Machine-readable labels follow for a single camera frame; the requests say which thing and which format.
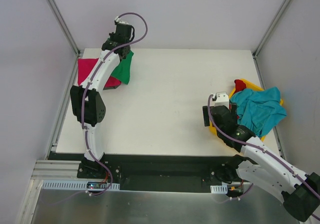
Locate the green t shirt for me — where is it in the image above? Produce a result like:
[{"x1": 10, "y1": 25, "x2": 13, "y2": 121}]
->
[{"x1": 111, "y1": 51, "x2": 134, "y2": 85}]

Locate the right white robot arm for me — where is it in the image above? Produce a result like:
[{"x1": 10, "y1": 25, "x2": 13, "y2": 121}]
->
[{"x1": 202, "y1": 105, "x2": 320, "y2": 222}]

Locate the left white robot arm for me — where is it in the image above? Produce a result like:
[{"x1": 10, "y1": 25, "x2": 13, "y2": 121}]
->
[{"x1": 70, "y1": 21, "x2": 135, "y2": 178}]

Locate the red t shirt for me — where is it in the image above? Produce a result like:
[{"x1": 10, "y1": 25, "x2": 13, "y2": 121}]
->
[{"x1": 234, "y1": 79, "x2": 247, "y2": 93}]

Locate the teal t shirt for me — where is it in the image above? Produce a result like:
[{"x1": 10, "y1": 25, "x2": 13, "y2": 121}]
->
[{"x1": 230, "y1": 87, "x2": 287, "y2": 138}]

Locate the yellow plastic tray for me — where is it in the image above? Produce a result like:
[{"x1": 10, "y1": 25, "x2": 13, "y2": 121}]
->
[{"x1": 209, "y1": 78, "x2": 285, "y2": 142}]

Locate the folded magenta t shirt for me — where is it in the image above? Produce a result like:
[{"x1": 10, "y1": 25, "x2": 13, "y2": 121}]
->
[{"x1": 77, "y1": 59, "x2": 121, "y2": 90}]

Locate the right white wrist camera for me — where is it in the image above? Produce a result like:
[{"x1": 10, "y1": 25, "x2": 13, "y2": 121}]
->
[{"x1": 211, "y1": 92, "x2": 230, "y2": 108}]

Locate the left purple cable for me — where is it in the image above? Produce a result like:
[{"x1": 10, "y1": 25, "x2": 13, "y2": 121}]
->
[{"x1": 81, "y1": 12, "x2": 148, "y2": 197}]

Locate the left aluminium frame post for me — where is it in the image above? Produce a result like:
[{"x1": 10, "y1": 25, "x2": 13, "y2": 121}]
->
[{"x1": 46, "y1": 0, "x2": 81, "y2": 57}]

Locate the aluminium frame post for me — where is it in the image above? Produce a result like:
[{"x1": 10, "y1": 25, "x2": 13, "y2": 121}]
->
[
  {"x1": 252, "y1": 0, "x2": 293, "y2": 59},
  {"x1": 46, "y1": 0, "x2": 81, "y2": 57}
]

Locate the right aluminium frame post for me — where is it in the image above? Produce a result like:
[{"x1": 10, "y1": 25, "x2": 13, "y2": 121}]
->
[{"x1": 252, "y1": 0, "x2": 293, "y2": 59}]

